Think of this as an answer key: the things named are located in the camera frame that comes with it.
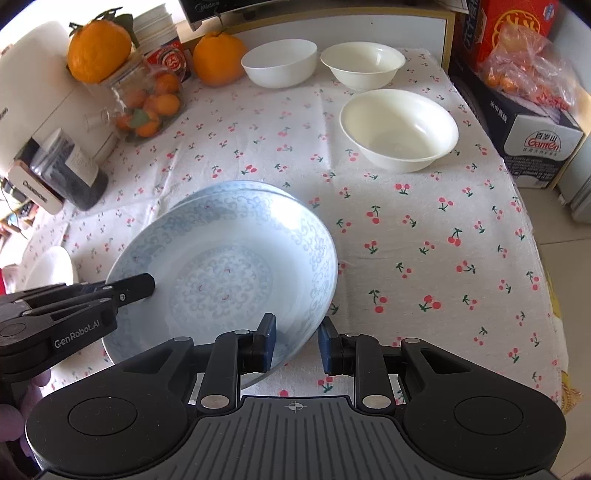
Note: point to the person's left hand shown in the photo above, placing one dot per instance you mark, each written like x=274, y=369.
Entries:
x=11, y=422

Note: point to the yellow patterned cloth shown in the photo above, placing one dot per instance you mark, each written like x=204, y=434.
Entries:
x=564, y=350

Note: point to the stack of paper cups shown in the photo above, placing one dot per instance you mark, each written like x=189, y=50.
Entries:
x=159, y=32

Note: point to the white cabinet with wooden edge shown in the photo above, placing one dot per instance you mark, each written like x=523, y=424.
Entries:
x=369, y=27

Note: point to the clear glass jar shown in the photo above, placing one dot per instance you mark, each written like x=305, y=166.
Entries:
x=138, y=78

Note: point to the black microwave oven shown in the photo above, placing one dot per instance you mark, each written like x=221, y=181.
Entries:
x=221, y=9

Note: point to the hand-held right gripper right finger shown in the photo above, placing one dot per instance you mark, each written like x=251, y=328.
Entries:
x=325, y=342

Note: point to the blue patterned plate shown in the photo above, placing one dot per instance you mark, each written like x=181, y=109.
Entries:
x=240, y=187
x=221, y=277

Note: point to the jar of dark grains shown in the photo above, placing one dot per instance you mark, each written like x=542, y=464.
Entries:
x=74, y=170

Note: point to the white dish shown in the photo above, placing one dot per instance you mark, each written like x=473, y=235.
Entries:
x=51, y=272

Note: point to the red cardboard box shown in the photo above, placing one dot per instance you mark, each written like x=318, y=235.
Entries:
x=498, y=23

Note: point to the flared white bowl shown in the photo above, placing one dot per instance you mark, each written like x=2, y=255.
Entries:
x=362, y=64

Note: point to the large orange with leaves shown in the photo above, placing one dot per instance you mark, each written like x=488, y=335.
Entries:
x=99, y=50

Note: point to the large white bowl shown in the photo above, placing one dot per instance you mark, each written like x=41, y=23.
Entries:
x=397, y=129

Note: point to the plastic bag of small oranges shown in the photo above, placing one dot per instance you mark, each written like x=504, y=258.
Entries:
x=531, y=74

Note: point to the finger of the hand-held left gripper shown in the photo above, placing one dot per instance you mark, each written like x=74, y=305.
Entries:
x=136, y=288

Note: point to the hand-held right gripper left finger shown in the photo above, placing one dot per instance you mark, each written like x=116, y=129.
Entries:
x=270, y=337

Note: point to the cherry print tablecloth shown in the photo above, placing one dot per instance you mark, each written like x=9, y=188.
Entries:
x=415, y=277

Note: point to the pile of small oranges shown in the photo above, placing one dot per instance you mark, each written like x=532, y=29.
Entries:
x=150, y=110

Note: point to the white kitchen appliance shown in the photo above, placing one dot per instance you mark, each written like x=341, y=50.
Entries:
x=37, y=101

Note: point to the dark cardboard water box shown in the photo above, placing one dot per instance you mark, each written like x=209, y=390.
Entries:
x=526, y=143

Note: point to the round white bowl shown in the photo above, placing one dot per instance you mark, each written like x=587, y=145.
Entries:
x=279, y=64

